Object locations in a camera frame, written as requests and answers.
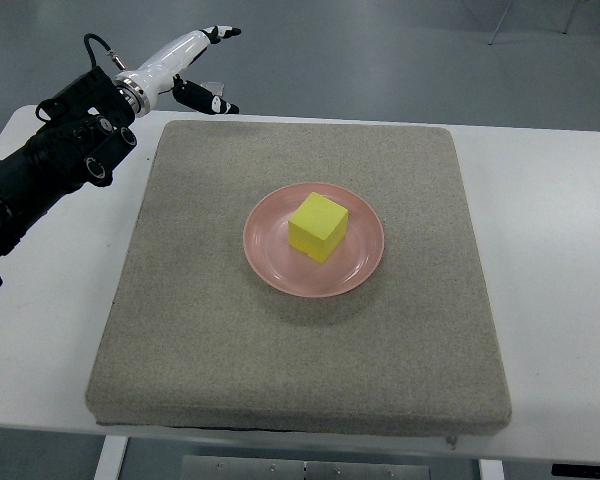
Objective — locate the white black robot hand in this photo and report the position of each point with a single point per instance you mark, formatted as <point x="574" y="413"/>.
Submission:
<point x="161" y="73"/>

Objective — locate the yellow foam block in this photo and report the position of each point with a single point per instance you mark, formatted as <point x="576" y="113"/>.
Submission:
<point x="317" y="227"/>

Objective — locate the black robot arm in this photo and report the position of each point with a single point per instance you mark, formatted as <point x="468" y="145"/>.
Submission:
<point x="85" y="135"/>

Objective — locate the floor socket plate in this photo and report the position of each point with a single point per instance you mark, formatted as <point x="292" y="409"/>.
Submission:
<point x="215" y="88"/>

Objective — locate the pink plate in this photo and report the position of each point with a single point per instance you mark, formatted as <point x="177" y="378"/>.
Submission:
<point x="265" y="243"/>

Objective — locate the grey fabric cushion mat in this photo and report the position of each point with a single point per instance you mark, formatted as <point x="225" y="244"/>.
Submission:
<point x="195" y="338"/>

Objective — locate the white table leg left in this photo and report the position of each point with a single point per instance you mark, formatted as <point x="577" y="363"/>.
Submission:
<point x="111" y="458"/>

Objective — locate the white table leg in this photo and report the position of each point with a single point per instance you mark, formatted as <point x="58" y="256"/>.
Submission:
<point x="111" y="458"/>
<point x="491" y="469"/>

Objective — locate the metal chair legs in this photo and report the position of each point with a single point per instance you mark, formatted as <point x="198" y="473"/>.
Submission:
<point x="554" y="18"/>

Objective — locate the white table leg right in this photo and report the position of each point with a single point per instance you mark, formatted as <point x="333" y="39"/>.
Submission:
<point x="491" y="469"/>

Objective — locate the black device bottom right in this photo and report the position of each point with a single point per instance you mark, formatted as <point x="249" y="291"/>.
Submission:
<point x="576" y="471"/>

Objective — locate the grey metal base plate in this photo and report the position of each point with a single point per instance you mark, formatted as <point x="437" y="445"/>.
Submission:
<point x="214" y="467"/>

